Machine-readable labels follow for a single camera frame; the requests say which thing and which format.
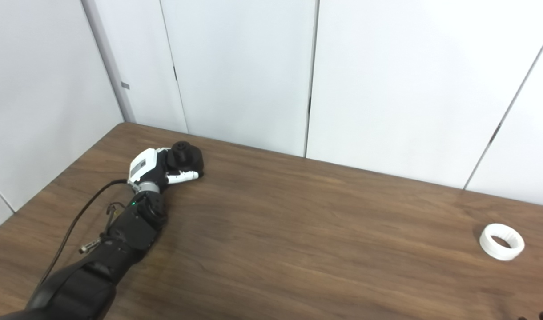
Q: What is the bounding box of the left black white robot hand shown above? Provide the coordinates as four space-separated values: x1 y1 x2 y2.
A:
127 147 204 192

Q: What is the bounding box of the white plastic ring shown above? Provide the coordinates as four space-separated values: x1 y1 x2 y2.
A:
479 223 525 261

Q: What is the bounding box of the grey wall corner post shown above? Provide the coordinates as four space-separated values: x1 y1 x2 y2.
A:
81 0 137 124

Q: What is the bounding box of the round black plastic part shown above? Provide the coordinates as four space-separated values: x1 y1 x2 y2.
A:
167 141 205 178

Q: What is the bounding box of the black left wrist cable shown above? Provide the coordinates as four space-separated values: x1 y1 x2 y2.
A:
38 179 129 286

